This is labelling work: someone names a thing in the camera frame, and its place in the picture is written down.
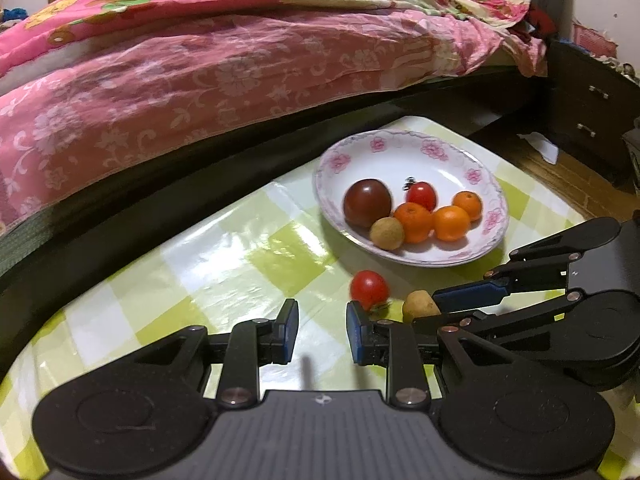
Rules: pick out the green checkered tablecloth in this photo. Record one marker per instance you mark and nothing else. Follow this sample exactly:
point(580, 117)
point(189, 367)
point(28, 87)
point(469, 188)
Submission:
point(243, 263)

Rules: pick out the dark bed frame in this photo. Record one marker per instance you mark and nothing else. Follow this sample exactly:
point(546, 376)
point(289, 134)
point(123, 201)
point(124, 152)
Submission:
point(67, 248)

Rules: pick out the brown longan fruit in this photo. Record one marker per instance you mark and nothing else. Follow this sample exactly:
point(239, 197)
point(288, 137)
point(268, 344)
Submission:
point(419, 304)

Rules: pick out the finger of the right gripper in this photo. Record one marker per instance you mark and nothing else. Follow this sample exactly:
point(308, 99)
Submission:
point(541, 265)
point(518, 323)

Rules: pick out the red tomato with stem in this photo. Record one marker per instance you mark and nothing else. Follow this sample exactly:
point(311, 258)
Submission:
point(421, 193)

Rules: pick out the smooth orange fruit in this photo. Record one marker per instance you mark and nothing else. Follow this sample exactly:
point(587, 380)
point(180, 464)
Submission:
point(451, 223)

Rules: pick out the white floral plate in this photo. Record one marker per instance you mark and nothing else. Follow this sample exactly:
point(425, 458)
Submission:
point(394, 156)

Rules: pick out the small red tomato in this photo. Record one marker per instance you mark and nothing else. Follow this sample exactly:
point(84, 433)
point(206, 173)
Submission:
point(369, 289)

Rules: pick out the dimpled orange tangerine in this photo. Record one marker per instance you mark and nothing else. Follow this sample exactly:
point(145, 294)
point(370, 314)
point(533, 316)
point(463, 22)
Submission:
point(470, 202)

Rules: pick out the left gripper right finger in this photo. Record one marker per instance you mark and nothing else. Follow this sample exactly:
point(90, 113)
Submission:
point(392, 345)

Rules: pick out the pink basket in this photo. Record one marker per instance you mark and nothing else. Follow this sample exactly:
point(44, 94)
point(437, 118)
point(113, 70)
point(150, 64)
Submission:
point(593, 41)

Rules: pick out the dark brown tomato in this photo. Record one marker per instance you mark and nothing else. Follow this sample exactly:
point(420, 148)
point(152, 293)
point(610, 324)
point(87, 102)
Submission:
point(366, 201)

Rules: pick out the dark wooden nightstand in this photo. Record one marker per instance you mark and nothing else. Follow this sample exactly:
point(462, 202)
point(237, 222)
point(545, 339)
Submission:
point(591, 107)

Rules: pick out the white paper scrap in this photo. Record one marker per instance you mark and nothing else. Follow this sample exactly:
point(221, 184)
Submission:
point(547, 149)

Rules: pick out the small orange tangerine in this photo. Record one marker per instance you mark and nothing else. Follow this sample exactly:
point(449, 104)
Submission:
point(416, 221)

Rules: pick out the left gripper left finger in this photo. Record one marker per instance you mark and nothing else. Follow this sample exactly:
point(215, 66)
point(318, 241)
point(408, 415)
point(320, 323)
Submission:
point(251, 345)

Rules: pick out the pink floral bedsheet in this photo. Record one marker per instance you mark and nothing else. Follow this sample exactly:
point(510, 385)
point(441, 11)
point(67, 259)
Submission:
point(80, 113)

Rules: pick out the round brown longan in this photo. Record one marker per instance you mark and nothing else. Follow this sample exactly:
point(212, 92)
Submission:
point(387, 233)

